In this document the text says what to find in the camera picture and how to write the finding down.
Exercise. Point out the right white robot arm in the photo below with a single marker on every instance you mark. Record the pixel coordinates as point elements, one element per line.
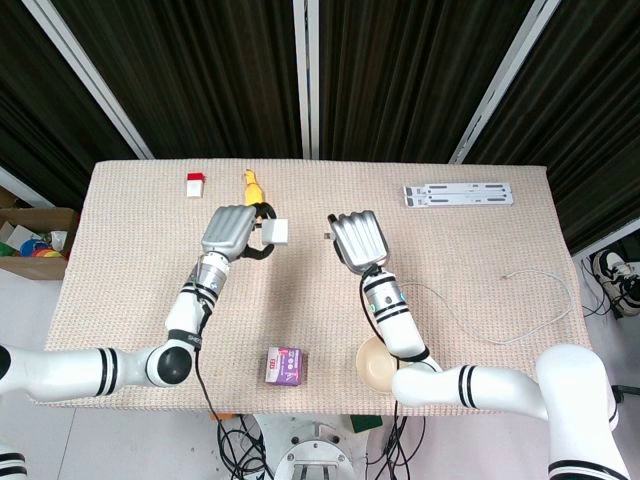
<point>500,387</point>

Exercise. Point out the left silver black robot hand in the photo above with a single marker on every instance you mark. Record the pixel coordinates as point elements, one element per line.
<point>227,227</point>

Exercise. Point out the yellow rubber chicken toy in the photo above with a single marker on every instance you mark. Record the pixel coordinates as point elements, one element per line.
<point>253,190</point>

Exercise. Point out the black and white sneaker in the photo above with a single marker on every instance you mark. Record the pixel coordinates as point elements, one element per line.
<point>617,280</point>

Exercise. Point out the dark pleated curtain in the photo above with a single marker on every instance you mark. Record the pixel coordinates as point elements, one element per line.
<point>200,75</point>
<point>30,115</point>
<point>590,125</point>
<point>400,75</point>

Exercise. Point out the white cube block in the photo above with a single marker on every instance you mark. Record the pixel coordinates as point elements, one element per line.
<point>276,231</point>

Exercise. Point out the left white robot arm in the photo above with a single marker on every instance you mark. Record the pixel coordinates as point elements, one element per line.
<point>75,370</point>

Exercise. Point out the white partition frame post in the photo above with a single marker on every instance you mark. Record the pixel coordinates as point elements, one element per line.
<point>90,75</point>
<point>306,75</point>
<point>505,75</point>

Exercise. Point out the cardboard box with toys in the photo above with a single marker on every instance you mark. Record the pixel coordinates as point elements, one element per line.
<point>37,250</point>

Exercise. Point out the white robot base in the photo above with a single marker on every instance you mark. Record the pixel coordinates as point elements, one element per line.
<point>312,455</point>

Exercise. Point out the purple soap pack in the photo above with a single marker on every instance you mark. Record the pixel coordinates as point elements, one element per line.
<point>283,366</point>

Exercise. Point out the red and white small box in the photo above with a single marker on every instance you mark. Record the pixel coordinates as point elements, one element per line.
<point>194,187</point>

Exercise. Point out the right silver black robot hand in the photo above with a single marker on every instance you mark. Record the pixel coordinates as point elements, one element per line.
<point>360,240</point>

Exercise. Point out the beige woven tablecloth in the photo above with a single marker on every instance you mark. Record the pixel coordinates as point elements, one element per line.
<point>320,300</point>

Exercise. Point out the green block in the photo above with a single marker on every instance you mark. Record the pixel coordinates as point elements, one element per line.
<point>366,424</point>

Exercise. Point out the beige bowl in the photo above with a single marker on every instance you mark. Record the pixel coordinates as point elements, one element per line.
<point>374,367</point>

